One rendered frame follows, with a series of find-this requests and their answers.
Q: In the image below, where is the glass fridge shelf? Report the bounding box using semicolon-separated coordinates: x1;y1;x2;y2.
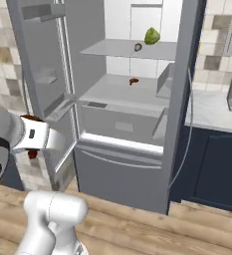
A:
78;73;175;118
80;38;178;62

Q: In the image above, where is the dark blue cupboard door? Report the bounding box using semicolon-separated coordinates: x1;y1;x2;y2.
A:
190;131;232;209

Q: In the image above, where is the dark blue base cupboard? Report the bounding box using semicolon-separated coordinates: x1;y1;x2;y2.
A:
169;125;232;214
1;154;26;192

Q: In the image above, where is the grey fridge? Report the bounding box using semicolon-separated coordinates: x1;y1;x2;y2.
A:
6;0;208;215

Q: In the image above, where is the curved grey fridge door handle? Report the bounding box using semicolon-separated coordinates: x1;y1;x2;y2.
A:
167;67;194;191

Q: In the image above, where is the grey freezer drawer front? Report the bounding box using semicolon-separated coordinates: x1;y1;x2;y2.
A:
73;138;170;213

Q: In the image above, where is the grey freezer drawer handle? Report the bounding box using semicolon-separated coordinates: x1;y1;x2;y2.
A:
80;149;163;170

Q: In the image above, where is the grey fridge door bin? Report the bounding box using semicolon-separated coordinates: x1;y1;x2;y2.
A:
151;107;170;140
43;92;78;123
33;67;59;86
20;2;68;23

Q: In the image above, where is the grey fridge door with handle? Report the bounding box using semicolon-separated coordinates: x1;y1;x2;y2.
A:
161;0;208;215

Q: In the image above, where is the green leafy vegetable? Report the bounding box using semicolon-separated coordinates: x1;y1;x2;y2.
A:
143;27;161;46

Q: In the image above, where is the translucent fridge crisper drawer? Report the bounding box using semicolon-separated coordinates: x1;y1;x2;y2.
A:
78;101;165;147

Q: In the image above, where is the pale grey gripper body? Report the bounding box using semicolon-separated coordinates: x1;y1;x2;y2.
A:
46;127;68;151

